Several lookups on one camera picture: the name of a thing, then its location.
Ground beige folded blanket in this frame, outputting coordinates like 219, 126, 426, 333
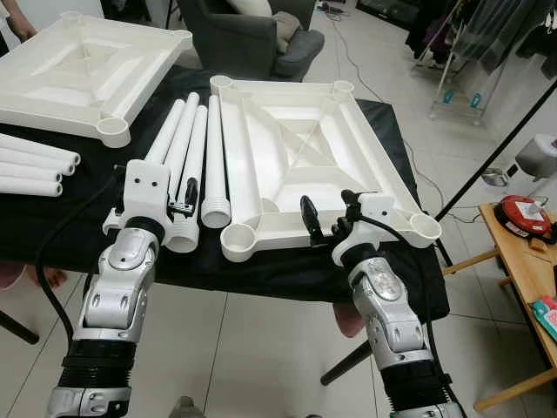
274, 10, 303, 55

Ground teal pink wipes pack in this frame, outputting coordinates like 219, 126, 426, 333
528, 294, 557, 342

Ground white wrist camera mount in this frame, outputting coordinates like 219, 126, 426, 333
333, 193, 403, 262
103, 159, 174, 236

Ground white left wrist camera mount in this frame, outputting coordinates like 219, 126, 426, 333
103, 159, 174, 236

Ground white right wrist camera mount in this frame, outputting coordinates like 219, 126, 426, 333
333, 193, 403, 262

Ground white plastic table top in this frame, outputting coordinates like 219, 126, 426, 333
0, 11, 194, 149
210, 75, 443, 264

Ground red cable reel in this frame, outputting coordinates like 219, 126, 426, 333
493, 195, 554, 239

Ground black table leg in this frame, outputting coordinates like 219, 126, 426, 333
319, 338, 377, 386
0, 309, 41, 346

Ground person left hand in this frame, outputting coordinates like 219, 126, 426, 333
0, 15, 38, 42

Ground black tv cabinet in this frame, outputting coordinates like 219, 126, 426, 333
355, 0, 420, 29

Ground metal bowl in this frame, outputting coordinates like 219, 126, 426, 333
480, 167, 511, 188

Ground black stand pole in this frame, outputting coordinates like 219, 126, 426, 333
433, 80, 557, 223

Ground white floor appliance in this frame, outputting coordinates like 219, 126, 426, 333
515, 133, 557, 181

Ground pale armchair cushion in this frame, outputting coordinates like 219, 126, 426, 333
229, 0, 275, 18

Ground dark hanging clothes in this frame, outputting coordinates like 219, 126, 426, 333
407, 0, 557, 75

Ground dark grey armchair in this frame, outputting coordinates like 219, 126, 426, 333
177, 0, 326, 83

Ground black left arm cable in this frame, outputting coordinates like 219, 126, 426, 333
33, 168, 127, 349

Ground grey robot left leg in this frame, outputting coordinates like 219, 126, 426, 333
168, 396, 207, 418

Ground wooden side table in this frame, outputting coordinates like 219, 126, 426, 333
442, 202, 557, 412

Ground white wire rolling rack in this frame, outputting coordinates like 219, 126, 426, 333
426, 35, 501, 125

